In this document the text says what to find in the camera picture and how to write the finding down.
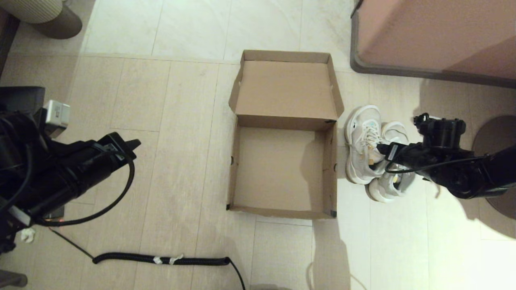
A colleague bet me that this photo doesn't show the round brown table base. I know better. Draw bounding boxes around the round brown table base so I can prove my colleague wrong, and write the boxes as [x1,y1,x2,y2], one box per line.
[472,116,516,220]

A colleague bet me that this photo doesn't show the grey-brown furniture foot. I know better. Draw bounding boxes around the grey-brown furniture foot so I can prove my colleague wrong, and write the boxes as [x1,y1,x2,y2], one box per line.
[0,271,28,288]

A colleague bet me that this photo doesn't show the black coiled cable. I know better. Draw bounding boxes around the black coiled cable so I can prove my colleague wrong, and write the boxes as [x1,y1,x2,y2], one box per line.
[48,226,246,290]

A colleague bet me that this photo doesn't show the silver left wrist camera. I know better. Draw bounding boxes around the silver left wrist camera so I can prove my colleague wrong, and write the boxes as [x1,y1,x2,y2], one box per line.
[42,100,71,139]

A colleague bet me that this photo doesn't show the white lace-up sneaker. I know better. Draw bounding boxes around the white lace-up sneaker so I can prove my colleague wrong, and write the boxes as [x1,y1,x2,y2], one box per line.
[345,105,389,185]
[368,122,416,203]

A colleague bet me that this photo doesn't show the dark grey square block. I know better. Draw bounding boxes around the dark grey square block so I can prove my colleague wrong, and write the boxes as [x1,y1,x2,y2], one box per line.
[0,87,46,113]

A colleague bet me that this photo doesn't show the brown cardboard shoe box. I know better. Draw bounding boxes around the brown cardboard shoe box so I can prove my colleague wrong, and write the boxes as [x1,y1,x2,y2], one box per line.
[227,50,345,220]

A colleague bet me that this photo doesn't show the striped beige round pouf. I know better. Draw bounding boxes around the striped beige round pouf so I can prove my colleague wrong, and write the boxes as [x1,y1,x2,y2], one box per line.
[0,0,83,39]

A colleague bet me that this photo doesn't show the pink sofa with grey base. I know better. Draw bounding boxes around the pink sofa with grey base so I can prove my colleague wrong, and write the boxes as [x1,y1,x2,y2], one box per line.
[350,0,516,88]

